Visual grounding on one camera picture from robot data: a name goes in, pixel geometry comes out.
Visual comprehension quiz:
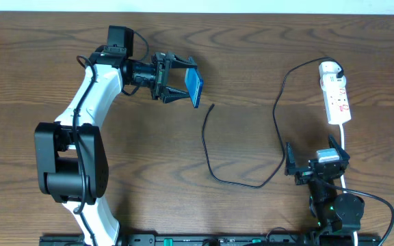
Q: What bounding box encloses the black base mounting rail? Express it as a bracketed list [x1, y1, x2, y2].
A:
[38, 233, 381, 246]

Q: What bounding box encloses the blue Galaxy S25 smartphone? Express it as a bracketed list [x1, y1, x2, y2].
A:
[185, 68, 204, 108]

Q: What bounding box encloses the white USB charger plug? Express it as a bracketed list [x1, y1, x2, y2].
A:
[319, 61, 343, 78]

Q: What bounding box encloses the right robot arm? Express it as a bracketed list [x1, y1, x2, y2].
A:
[285, 136, 365, 245]

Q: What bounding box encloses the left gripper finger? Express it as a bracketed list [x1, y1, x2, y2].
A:
[159, 86, 189, 104]
[166, 51, 198, 69]

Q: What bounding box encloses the white power strip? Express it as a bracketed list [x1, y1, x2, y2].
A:
[320, 74, 352, 125]

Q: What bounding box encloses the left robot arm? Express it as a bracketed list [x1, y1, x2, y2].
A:
[34, 25, 203, 245]

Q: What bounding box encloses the black USB charging cable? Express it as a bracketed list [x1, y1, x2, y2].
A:
[201, 57, 345, 189]

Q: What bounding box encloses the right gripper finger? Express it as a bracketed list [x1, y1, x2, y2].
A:
[285, 142, 298, 176]
[328, 135, 350, 164]

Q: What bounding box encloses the white power strip cord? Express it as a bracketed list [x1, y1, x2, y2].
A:
[339, 123, 359, 246]

